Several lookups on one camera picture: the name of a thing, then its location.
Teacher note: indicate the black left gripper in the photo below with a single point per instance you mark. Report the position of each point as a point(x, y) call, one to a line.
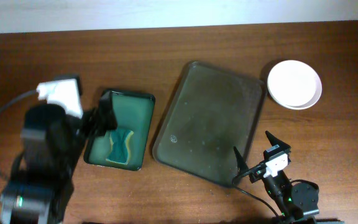
point(104, 117)

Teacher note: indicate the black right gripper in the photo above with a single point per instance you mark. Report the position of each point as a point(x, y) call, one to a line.
point(274, 141)

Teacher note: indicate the green and yellow sponge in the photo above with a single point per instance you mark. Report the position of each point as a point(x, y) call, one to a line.
point(120, 152)

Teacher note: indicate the white plate with blue stain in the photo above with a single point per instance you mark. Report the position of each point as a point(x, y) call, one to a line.
point(292, 70)

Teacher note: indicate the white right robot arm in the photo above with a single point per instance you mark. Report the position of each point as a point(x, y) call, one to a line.
point(297, 199)

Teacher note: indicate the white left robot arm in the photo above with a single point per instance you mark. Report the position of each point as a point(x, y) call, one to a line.
point(54, 134)

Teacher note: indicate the green tray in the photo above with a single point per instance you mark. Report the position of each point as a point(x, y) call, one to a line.
point(133, 111)

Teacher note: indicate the dark brown tray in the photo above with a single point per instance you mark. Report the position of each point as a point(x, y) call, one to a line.
point(213, 112)

